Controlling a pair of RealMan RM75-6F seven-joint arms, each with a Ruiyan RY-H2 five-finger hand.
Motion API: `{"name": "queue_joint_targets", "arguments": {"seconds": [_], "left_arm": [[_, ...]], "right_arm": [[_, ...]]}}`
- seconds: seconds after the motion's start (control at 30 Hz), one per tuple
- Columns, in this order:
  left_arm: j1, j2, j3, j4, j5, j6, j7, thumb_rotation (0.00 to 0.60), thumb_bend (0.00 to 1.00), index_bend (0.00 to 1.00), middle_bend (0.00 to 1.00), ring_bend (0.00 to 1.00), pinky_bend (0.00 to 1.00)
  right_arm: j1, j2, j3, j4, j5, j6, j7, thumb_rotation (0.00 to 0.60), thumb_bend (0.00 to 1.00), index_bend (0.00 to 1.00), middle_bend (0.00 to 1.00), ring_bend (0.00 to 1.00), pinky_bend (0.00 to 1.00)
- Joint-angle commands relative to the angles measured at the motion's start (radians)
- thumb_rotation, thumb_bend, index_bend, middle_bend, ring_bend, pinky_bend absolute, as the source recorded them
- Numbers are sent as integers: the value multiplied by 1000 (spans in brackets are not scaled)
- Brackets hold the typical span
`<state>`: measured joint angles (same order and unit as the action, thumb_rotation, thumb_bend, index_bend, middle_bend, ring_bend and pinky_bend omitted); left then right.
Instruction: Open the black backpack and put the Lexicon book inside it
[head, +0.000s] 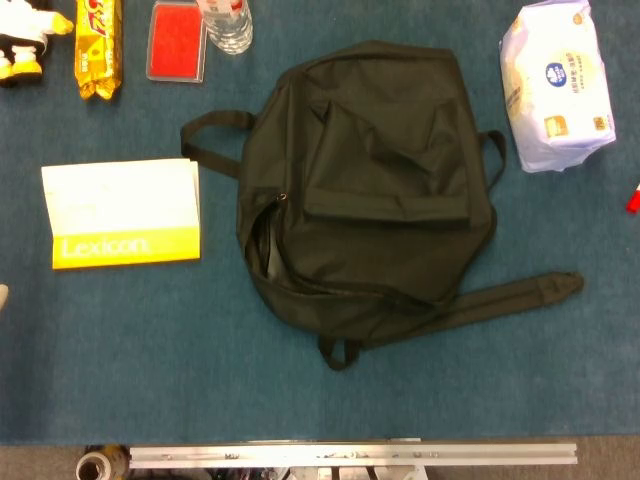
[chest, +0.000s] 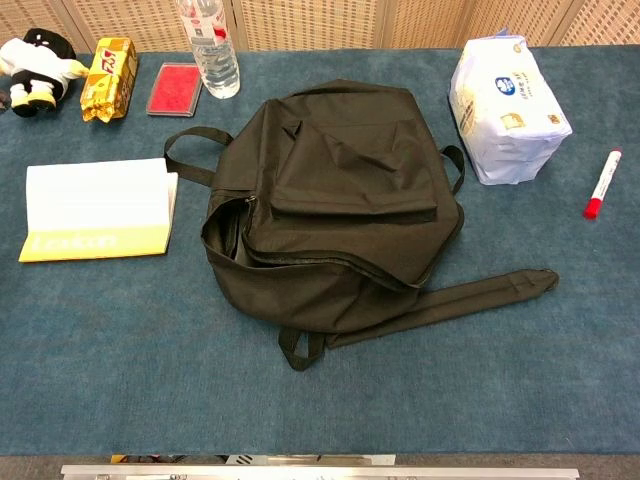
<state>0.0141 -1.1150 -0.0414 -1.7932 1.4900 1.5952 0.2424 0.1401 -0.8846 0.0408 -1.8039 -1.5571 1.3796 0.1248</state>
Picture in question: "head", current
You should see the black and white plush toy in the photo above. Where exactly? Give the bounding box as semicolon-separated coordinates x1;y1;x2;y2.
0;0;75;87

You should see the red stamp pad case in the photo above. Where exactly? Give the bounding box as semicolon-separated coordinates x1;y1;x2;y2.
145;0;208;85

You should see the clear plastic water bottle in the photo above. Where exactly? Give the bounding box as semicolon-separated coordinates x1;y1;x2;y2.
195;0;254;56

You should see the aluminium profile rail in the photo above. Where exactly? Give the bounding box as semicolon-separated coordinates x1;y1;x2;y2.
128;442;579;470

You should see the brown tape roll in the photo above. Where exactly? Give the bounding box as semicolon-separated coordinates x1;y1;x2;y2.
79;446;131;480

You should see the blue felt table cover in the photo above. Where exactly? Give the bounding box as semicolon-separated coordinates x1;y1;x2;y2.
0;0;640;446

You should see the white book yellow band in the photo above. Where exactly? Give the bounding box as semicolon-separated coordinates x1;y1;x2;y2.
41;158;202;271

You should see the lilac white tissue pack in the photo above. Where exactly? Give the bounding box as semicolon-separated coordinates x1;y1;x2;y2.
498;0;617;174

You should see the black fabric backpack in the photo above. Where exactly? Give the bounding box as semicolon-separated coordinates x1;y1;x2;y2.
179;39;585;371

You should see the yellow snack package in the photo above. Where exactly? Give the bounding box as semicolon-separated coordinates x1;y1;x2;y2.
74;0;124;101

